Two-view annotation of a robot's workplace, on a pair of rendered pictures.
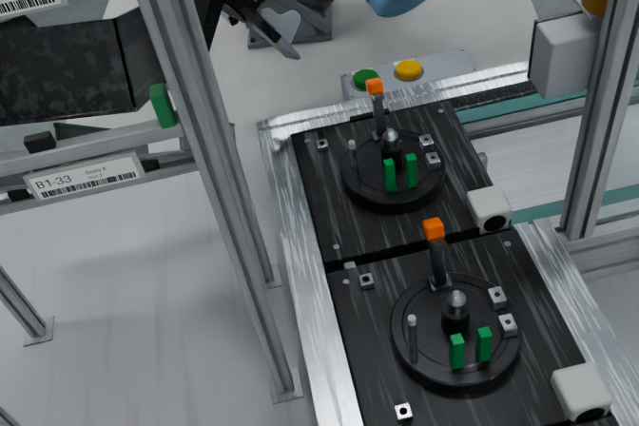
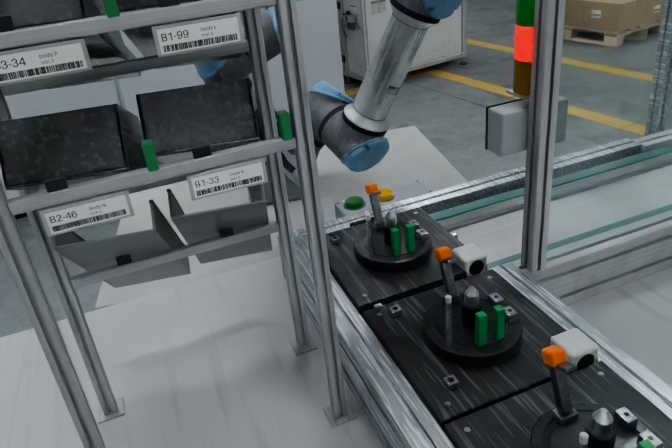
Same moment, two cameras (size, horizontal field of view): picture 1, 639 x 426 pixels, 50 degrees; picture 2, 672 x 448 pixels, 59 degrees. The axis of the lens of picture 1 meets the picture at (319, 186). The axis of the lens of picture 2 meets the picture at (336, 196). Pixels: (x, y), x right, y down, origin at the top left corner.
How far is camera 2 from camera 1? 0.32 m
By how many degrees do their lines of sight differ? 23
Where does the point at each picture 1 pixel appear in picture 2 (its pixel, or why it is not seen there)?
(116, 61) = (246, 105)
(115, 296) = (176, 375)
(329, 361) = (380, 368)
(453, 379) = (482, 352)
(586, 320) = (559, 315)
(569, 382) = (564, 341)
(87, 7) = not seen: hidden behind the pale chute
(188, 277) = (237, 354)
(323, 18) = not seen: hidden behind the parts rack
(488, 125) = (449, 222)
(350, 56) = (330, 205)
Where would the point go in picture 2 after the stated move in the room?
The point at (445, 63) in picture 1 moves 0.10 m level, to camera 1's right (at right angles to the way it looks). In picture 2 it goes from (408, 189) to (449, 179)
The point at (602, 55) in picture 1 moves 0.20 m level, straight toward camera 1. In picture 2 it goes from (533, 120) to (546, 179)
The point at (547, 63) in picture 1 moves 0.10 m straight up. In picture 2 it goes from (500, 129) to (502, 63)
